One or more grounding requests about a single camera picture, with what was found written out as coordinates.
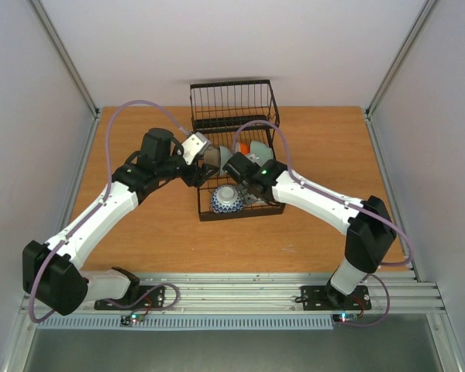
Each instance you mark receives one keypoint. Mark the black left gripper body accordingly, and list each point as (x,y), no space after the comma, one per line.
(194,178)

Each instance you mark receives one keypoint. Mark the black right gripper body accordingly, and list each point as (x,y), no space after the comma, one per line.
(247,190)

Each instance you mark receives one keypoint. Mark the beige floral bowl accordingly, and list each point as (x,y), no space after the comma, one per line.
(212,157)

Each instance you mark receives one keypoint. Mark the green patterned bowl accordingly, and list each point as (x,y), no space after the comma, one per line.
(225,154)

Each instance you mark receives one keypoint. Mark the plain mint green bowl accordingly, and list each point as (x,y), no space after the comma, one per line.
(261,151)

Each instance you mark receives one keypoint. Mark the orange bowl white inside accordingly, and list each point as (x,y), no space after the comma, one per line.
(241,148)

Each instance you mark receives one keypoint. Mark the red white patterned bowl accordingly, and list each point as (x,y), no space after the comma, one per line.
(226,199)

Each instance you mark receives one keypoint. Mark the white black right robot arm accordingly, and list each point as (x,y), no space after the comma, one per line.
(364,223)

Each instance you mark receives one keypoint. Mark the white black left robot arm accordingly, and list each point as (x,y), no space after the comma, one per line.
(51,271)

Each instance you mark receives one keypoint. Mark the left green circuit board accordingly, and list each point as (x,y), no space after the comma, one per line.
(133,319)

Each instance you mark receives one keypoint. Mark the green circuit board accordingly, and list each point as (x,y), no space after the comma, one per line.
(345,317)
(133,319)

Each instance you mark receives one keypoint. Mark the right green circuit board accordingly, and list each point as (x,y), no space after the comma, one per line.
(345,317)

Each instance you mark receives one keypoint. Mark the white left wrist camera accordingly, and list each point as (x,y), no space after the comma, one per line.
(195,145)

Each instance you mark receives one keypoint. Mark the black wire dish rack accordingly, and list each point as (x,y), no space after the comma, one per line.
(218,109)

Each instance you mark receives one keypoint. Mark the aluminium rail frame front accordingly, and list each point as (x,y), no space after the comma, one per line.
(274,293)

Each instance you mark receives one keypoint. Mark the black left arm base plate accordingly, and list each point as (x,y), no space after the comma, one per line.
(146,296)

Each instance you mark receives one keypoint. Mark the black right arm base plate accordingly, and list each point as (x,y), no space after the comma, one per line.
(320,298)

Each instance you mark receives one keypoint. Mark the grey slotted cable duct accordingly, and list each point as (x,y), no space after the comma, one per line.
(168,323)

